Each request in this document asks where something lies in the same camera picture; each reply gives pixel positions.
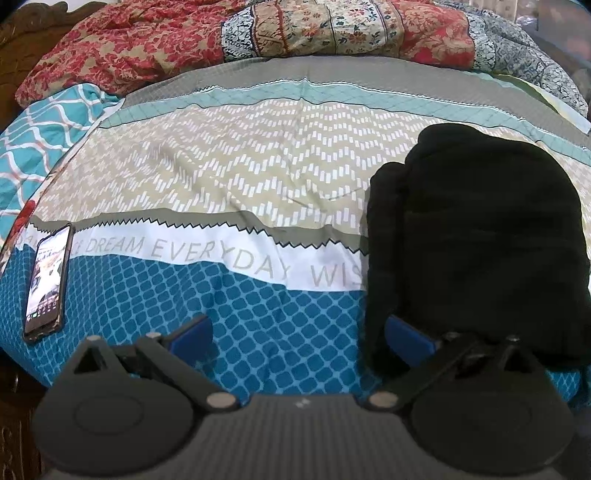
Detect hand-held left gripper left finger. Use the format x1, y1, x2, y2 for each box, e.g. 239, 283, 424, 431
73, 315, 241, 412

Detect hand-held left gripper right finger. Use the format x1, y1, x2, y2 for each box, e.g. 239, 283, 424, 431
368, 316, 539, 412

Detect black pants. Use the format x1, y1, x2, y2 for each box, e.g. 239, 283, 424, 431
360, 123, 591, 377

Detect patterned teal beige bedsheet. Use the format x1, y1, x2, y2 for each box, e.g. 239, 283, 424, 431
0, 54, 591, 407

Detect smartphone in dark case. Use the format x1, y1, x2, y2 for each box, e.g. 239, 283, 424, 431
22, 223, 76, 343

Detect teal lattice print cloth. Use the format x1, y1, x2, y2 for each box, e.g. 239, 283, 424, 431
0, 84, 125, 245

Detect red floral patchwork quilt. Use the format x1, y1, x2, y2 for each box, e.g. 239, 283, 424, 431
15, 0, 589, 116

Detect dark wooden bed frame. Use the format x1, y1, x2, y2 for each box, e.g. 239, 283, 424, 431
0, 355, 47, 480

